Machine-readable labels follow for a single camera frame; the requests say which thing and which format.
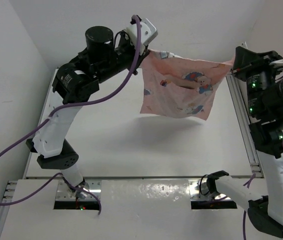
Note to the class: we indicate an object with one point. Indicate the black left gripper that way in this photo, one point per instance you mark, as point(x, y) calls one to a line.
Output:
point(122, 40)

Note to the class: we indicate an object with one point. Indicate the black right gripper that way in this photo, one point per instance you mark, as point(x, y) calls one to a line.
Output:
point(243, 61)

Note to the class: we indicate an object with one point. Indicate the pink bunny print pillowcase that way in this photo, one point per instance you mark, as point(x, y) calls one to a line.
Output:
point(178, 87)

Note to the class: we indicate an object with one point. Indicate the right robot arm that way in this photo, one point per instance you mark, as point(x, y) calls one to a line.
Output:
point(265, 212)

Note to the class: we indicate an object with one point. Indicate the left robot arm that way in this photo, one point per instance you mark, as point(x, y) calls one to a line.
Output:
point(70, 91)

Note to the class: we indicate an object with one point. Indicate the white front cover panel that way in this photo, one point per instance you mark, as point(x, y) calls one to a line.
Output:
point(131, 210)

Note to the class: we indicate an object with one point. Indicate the aluminium frame rail right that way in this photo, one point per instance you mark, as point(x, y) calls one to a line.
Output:
point(238, 98)

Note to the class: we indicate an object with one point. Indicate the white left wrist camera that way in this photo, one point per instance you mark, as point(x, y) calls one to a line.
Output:
point(148, 33)

